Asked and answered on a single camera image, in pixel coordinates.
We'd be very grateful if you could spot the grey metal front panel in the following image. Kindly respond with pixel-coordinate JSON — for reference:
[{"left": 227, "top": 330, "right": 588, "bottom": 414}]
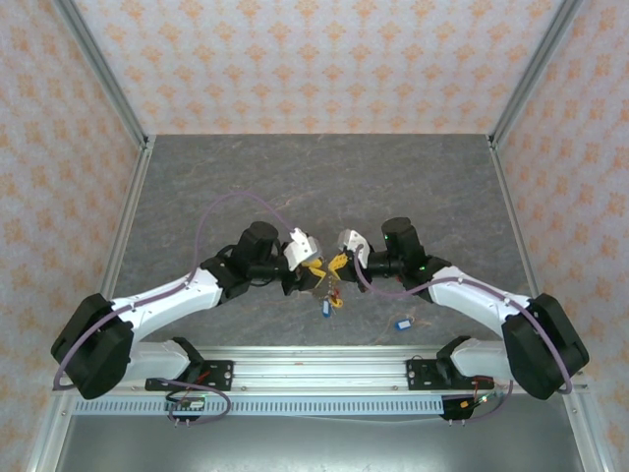
[{"left": 53, "top": 415, "right": 591, "bottom": 472}]

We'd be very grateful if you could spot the black mount plate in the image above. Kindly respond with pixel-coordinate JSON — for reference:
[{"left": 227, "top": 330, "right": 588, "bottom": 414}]
[
  {"left": 405, "top": 359, "right": 446, "bottom": 392},
  {"left": 196, "top": 360, "right": 235, "bottom": 390}
]

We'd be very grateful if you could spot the small controller board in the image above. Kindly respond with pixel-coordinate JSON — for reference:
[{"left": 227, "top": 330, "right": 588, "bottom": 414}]
[
  {"left": 165, "top": 395, "right": 206, "bottom": 413},
  {"left": 439, "top": 392, "right": 497, "bottom": 423}
]

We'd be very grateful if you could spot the large round metal keyring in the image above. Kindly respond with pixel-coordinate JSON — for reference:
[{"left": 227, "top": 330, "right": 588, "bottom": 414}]
[{"left": 312, "top": 272, "right": 345, "bottom": 304}]

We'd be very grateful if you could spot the aluminium table side rail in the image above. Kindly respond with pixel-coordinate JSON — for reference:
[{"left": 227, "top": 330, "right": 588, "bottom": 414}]
[
  {"left": 487, "top": 135, "right": 615, "bottom": 472},
  {"left": 24, "top": 137, "right": 157, "bottom": 472}
]

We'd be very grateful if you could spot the aluminium frame post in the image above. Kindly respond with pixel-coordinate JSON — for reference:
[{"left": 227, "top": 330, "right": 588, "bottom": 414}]
[
  {"left": 51, "top": 0, "right": 151, "bottom": 148},
  {"left": 489, "top": 0, "right": 584, "bottom": 148}
]

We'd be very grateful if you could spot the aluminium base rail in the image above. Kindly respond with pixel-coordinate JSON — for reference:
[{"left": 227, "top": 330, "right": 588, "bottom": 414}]
[{"left": 132, "top": 345, "right": 492, "bottom": 394}]

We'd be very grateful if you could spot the slotted white cable duct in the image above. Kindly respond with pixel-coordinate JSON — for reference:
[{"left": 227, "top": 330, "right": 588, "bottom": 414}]
[{"left": 73, "top": 396, "right": 446, "bottom": 417}]

